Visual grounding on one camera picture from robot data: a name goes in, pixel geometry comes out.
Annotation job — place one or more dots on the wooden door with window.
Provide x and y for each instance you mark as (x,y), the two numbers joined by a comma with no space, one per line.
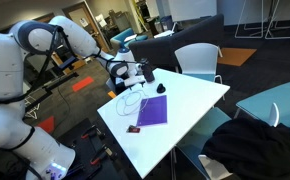
(76,13)
(46,17)

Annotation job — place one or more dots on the white metal frame stand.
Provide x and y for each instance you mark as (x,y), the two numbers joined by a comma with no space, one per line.
(238,26)
(270,31)

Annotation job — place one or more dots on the small black round device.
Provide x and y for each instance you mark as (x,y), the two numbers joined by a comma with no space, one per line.
(161,89)

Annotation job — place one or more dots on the black backpack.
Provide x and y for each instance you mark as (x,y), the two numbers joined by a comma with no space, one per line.
(118,87)

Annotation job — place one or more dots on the white whiteboard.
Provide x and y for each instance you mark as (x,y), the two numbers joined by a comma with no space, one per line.
(191,10)

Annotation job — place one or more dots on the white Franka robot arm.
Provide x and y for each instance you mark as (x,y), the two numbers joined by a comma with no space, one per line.
(5,66)

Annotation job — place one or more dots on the black robot mounting cart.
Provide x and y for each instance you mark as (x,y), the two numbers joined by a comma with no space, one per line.
(85,150)

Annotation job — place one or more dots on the white chair backrest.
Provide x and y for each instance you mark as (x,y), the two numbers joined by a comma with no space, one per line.
(274,115)

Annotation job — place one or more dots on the blue armchair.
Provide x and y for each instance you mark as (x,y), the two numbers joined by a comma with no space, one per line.
(125,36)

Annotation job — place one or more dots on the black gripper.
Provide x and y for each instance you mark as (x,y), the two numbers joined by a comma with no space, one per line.
(139,75)

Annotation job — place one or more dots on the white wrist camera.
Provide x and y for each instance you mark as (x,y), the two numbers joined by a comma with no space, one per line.
(133,81)

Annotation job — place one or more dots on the blue recycling bin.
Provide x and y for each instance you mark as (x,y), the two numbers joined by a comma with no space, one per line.
(166,23)

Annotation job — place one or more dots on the dark grey sofa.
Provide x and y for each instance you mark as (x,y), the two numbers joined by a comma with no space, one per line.
(191,33)

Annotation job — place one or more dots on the black tripod stand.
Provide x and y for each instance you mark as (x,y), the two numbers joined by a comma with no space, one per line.
(53,86)

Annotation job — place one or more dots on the dark water bottle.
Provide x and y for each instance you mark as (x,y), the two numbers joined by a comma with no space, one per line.
(149,73)

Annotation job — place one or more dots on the small white side table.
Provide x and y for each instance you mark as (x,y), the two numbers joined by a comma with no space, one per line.
(164,33)

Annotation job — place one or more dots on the black jacket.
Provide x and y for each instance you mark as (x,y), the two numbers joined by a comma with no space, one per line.
(251,146)

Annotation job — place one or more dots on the purple notebook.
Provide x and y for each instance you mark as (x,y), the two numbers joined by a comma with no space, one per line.
(151,111)

